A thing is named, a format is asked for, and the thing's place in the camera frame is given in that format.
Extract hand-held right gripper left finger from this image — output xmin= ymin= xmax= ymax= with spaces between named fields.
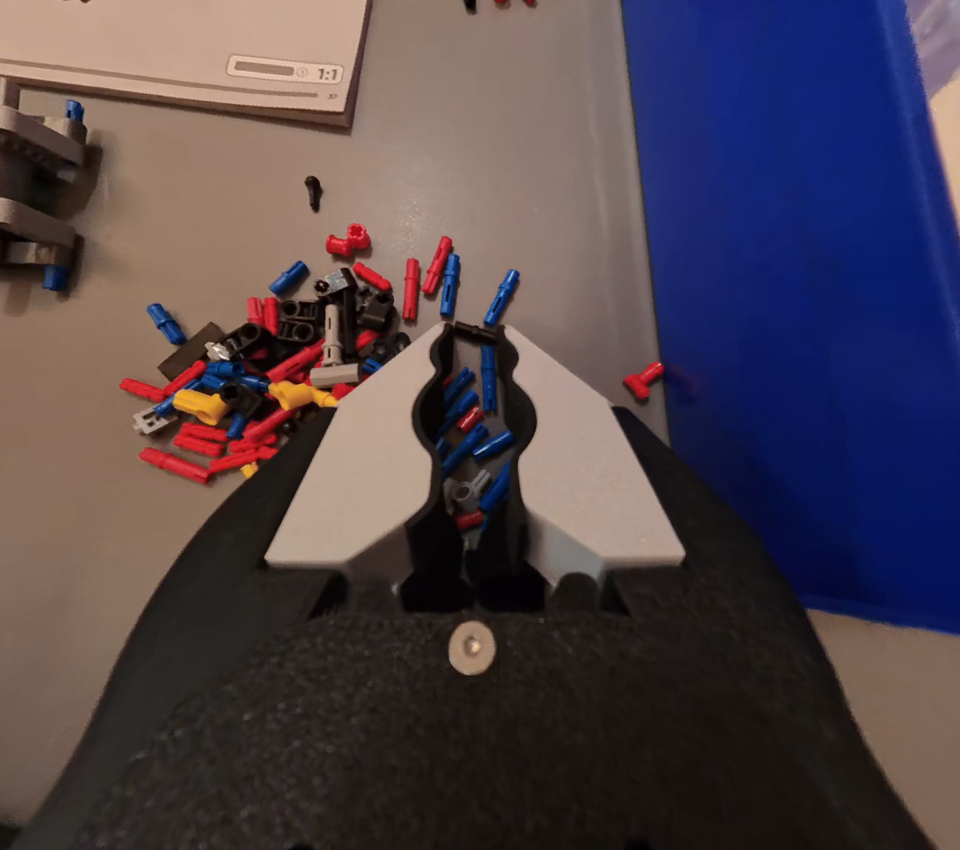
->
xmin=264 ymin=322 xmax=475 ymax=609

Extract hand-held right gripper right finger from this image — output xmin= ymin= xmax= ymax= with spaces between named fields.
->
xmin=476 ymin=324 xmax=687 ymax=609

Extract pile of small lego pins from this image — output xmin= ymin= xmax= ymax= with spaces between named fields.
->
xmin=118 ymin=235 xmax=524 ymax=545

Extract blue plastic bin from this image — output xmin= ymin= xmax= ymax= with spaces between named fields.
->
xmin=611 ymin=0 xmax=960 ymax=635

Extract lego chassis assembly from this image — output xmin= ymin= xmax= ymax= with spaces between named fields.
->
xmin=0 ymin=78 xmax=104 ymax=294

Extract red lego bush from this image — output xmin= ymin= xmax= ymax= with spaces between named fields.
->
xmin=324 ymin=223 xmax=373 ymax=259

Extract lego instruction booklet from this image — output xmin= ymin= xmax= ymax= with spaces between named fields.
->
xmin=0 ymin=0 xmax=393 ymax=130

